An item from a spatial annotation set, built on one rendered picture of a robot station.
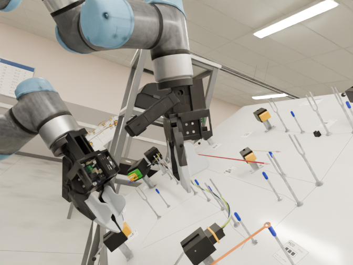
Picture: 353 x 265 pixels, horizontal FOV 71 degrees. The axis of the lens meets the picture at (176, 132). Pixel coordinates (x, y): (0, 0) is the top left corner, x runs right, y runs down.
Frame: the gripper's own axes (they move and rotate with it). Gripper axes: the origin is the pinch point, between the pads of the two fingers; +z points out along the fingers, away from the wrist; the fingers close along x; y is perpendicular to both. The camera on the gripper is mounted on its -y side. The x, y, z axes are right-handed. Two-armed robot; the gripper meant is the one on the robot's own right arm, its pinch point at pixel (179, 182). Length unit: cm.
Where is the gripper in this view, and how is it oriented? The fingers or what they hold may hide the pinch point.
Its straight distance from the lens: 51.5
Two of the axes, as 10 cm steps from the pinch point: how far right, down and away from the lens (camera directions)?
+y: 9.7, -1.7, 2.0
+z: 1.5, 9.8, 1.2
